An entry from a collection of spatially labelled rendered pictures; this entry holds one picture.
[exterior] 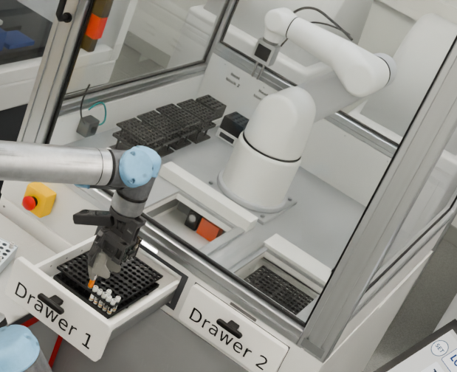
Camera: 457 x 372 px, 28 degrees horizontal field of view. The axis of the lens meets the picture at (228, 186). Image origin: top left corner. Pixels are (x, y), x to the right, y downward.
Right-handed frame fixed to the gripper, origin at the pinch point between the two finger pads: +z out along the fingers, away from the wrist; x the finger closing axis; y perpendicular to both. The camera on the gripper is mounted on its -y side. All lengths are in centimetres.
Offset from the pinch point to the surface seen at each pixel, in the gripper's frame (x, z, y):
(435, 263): 307, 94, 41
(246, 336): 21.2, 4.6, 35.1
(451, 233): 341, 89, 37
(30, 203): 15.8, 5.6, -32.3
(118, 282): 8.1, 4.0, 3.4
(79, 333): -10.8, 8.2, 7.6
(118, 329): -2.1, 7.6, 12.5
